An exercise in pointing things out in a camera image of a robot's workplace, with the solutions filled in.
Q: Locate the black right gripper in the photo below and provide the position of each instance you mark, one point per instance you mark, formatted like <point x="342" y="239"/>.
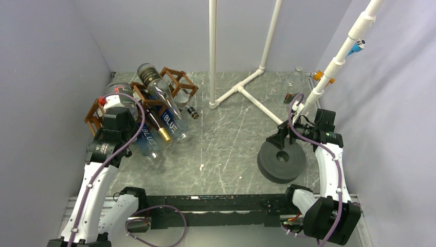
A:
<point x="278" y="139"/>

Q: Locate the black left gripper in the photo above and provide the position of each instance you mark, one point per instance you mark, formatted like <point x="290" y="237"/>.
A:
<point x="134" y="127"/>

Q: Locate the clear bottle red black label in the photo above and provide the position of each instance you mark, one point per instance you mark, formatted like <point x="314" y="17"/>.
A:
<point x="123" y="88"/>

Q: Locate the tall clear bottle black label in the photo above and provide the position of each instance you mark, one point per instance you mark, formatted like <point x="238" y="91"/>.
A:
<point x="158" y="88"/>

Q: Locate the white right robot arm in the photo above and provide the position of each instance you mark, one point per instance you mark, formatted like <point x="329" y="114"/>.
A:
<point x="332" y="216"/>

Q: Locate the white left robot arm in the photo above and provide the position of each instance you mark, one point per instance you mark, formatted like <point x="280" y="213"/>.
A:
<point x="86" y="226"/>

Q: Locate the brown wooden wine rack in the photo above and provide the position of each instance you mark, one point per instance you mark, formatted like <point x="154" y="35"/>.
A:
<point x="182" y="90"/>

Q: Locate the dark wine bottle gold cap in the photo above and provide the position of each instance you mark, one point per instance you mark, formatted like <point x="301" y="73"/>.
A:
<point x="152" y="117"/>

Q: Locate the blue label clear bottle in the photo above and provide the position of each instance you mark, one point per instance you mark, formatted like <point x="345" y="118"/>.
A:
<point x="177" y="128"/>

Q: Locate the clear bottle black cap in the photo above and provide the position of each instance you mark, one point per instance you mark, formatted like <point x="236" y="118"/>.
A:
<point x="182" y="101"/>

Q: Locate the black round perforated speaker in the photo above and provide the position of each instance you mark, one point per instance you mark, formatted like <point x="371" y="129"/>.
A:
<point x="281" y="166"/>

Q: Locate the orange clip on pipe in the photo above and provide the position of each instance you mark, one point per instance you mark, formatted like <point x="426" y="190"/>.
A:
<point x="318" y="75"/>

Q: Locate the blue clip on pipe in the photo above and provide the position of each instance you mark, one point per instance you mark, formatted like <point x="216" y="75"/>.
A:
<point x="357" y="47"/>

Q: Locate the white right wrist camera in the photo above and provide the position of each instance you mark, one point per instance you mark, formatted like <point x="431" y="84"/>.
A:
<point x="297" y="108"/>

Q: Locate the clear bottle by right wall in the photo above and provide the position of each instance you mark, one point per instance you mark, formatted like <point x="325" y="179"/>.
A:
<point x="291" y="85"/>

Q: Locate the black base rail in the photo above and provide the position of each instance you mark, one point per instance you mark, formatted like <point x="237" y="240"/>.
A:
<point x="268" y="210"/>

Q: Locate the white PVC pipe frame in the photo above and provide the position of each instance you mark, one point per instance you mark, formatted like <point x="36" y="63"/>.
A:
<point x="360" y="26"/>

